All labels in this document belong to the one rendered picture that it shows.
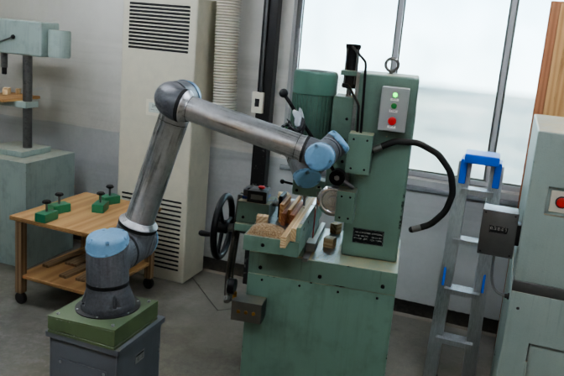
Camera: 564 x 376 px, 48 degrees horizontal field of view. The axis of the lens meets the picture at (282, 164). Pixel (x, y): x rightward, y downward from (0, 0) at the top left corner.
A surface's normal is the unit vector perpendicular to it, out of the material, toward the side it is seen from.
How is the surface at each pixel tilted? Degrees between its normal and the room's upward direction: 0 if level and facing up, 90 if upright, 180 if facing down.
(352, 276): 90
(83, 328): 90
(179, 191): 90
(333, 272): 90
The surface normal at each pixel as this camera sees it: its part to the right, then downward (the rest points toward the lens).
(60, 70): -0.35, 0.16
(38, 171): 0.94, 0.15
